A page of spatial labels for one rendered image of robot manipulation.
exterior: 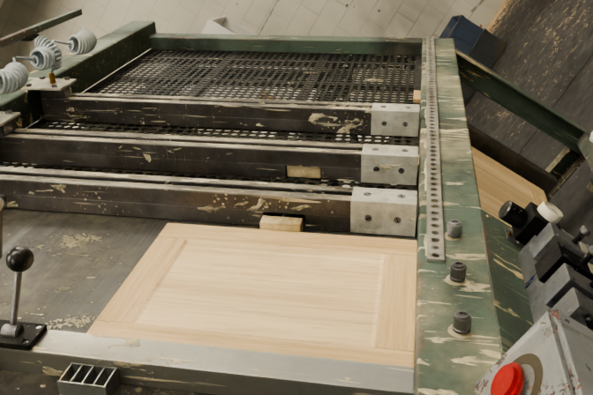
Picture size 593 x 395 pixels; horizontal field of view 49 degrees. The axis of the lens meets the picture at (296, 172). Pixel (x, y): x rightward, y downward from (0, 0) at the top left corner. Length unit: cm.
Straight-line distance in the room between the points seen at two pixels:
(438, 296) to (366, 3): 539
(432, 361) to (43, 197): 90
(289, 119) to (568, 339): 128
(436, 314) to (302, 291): 23
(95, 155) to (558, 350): 127
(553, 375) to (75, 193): 107
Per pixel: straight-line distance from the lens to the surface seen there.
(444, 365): 91
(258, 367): 92
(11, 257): 102
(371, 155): 146
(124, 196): 138
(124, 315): 108
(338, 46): 261
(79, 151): 167
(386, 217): 126
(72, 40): 217
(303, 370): 91
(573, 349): 60
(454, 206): 130
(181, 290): 112
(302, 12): 633
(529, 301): 111
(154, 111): 189
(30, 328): 105
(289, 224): 125
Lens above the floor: 122
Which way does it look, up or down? 4 degrees down
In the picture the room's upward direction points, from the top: 59 degrees counter-clockwise
